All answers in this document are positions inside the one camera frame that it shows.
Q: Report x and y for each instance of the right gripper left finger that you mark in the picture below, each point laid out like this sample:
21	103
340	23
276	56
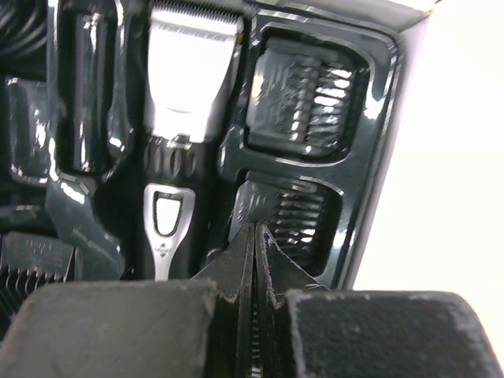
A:
177	328

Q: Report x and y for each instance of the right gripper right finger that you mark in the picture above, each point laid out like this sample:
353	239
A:
309	330

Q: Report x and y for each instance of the white cardboard box lid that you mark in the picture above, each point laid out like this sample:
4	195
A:
438	224

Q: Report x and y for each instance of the black silver hair clipper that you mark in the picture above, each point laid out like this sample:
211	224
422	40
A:
191	66

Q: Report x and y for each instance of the black plastic insert tray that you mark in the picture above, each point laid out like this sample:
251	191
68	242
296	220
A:
73	86

